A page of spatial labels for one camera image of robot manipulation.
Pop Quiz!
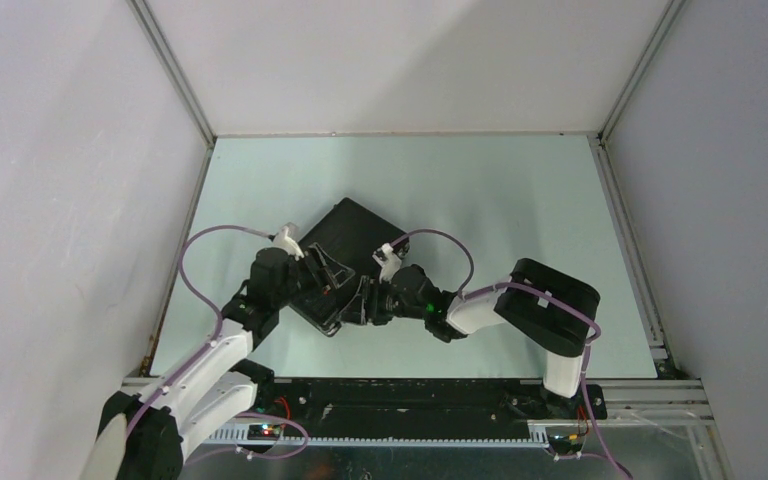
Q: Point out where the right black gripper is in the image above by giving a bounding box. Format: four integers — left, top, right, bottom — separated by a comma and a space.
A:
336, 275, 427, 326

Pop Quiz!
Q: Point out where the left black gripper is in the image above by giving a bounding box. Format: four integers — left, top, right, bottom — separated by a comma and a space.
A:
274, 245, 354, 309

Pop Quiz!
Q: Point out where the black aluminium poker case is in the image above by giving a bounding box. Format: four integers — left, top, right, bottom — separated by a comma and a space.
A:
291, 197, 410, 337

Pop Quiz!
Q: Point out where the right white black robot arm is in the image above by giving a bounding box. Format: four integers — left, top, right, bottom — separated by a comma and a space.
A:
338, 258, 601, 418

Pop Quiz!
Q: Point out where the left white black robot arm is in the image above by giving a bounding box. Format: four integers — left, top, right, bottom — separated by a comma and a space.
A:
81, 244, 355, 479

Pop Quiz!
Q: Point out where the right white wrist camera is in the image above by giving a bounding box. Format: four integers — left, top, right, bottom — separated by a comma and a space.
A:
372, 243, 402, 283

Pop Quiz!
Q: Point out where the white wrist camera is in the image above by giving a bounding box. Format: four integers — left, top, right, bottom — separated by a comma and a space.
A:
372, 243, 402, 283
270, 222, 305, 260

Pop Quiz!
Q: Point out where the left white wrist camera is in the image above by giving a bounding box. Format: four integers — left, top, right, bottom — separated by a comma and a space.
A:
270, 222, 305, 260

